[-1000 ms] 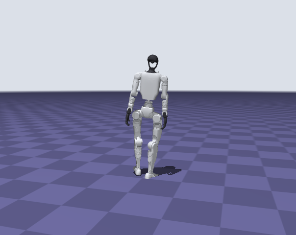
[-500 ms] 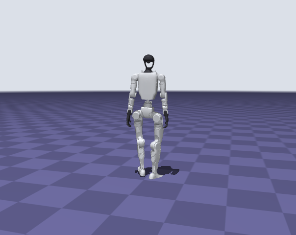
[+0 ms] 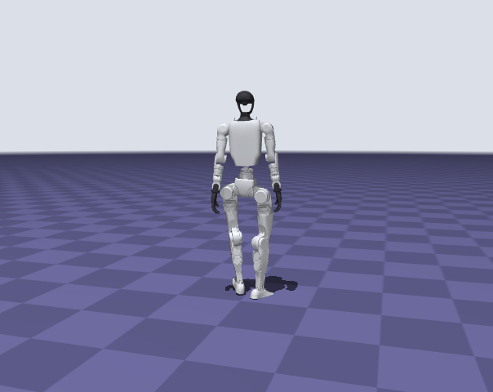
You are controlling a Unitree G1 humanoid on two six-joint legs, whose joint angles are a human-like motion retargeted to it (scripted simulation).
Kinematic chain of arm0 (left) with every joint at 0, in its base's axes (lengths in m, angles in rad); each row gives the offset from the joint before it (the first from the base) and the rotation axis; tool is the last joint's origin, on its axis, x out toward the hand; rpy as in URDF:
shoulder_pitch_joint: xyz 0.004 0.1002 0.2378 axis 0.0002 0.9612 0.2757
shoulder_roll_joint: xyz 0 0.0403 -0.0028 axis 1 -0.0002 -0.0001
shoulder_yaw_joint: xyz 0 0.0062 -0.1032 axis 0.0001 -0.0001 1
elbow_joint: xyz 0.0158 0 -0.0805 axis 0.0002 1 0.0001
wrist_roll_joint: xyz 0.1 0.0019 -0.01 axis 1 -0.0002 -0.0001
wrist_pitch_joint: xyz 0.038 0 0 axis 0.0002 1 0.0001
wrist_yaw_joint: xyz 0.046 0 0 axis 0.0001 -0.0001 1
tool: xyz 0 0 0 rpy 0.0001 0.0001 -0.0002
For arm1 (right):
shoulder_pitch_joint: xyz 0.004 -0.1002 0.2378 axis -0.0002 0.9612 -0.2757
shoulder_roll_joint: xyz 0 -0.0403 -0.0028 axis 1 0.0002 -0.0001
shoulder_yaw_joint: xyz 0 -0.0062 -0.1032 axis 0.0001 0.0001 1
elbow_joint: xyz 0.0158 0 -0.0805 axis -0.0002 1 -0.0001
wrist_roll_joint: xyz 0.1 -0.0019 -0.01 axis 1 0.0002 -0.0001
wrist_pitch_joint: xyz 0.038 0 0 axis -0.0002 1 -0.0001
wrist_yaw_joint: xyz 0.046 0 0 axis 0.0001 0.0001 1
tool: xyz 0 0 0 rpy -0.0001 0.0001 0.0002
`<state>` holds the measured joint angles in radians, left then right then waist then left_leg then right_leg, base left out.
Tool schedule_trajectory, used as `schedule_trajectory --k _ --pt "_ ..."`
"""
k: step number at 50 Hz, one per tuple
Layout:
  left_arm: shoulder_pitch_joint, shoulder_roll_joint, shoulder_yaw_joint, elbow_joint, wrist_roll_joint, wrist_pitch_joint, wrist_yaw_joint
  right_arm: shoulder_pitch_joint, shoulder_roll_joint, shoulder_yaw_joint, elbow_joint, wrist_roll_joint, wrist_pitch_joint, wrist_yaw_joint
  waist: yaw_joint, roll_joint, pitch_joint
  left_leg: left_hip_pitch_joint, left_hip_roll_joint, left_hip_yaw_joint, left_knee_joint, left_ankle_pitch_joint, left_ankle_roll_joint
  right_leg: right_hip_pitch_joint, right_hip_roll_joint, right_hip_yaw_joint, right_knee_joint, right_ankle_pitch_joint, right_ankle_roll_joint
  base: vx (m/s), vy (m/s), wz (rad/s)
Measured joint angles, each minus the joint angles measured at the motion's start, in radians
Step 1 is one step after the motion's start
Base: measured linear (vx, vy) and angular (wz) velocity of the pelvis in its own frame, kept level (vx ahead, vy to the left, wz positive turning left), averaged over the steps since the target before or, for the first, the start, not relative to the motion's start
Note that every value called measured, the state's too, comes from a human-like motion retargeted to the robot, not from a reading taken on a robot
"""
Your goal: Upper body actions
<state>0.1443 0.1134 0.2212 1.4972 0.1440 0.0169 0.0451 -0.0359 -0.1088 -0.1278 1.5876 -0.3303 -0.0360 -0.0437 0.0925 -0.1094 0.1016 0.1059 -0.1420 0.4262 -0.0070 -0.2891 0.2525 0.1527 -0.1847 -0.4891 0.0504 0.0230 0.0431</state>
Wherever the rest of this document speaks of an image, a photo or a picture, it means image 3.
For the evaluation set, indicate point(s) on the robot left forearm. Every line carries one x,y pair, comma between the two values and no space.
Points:
218,173

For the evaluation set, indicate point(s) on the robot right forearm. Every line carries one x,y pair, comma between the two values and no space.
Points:
274,171

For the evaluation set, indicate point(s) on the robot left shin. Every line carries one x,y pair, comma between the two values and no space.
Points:
236,255

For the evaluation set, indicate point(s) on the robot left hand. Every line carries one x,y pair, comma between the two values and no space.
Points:
215,191

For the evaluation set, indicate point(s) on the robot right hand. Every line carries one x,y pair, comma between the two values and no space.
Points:
278,195

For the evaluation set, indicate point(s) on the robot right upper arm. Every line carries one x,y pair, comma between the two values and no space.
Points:
267,129

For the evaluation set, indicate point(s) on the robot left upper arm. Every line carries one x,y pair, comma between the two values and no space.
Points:
222,132

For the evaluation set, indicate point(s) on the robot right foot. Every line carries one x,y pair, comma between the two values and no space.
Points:
256,294

